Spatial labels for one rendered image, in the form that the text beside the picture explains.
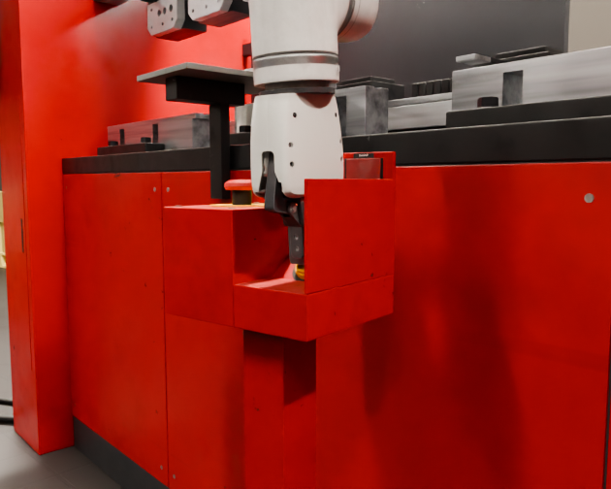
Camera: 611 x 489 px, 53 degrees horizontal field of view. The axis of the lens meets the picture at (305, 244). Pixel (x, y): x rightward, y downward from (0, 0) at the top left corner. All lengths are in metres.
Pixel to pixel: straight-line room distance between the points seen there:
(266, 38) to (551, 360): 0.47
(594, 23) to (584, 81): 2.31
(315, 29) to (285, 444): 0.43
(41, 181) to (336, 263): 1.42
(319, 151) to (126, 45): 1.51
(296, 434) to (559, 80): 0.55
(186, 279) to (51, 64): 1.37
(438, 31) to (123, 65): 0.96
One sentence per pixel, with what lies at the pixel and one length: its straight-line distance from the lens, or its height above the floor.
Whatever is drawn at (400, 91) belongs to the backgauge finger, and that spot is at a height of 1.01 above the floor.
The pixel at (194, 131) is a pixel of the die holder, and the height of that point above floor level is 0.93.
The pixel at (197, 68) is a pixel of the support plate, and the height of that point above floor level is 0.99.
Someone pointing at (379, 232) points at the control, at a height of 0.75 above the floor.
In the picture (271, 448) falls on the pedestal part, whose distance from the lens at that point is 0.71.
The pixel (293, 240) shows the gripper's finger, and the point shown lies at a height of 0.75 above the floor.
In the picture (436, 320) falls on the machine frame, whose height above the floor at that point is 0.62.
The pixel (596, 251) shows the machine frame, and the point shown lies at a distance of 0.72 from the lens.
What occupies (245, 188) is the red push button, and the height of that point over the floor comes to 0.80.
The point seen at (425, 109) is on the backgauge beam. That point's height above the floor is 0.96.
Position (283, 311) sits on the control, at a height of 0.69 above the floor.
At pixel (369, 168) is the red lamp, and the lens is 0.69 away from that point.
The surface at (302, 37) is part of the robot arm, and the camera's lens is 0.59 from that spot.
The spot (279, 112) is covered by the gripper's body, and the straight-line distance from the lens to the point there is 0.58.
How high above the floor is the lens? 0.81
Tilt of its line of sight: 6 degrees down
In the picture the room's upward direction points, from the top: straight up
